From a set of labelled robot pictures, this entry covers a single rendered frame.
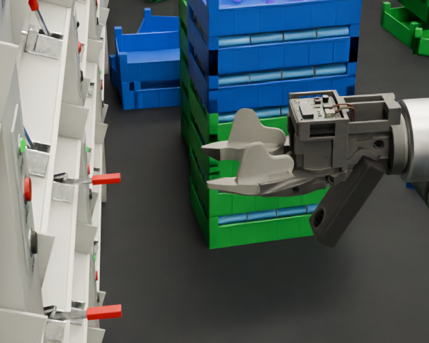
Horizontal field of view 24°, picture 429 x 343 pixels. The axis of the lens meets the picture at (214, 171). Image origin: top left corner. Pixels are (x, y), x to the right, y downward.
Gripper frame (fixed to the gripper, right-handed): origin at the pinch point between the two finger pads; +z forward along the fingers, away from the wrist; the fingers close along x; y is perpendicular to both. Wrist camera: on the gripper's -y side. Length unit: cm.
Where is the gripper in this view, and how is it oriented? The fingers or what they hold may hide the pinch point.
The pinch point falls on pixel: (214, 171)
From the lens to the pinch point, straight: 107.4
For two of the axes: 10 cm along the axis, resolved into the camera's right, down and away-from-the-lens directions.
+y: -0.3, -8.6, -5.0
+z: -10.0, 0.7, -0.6
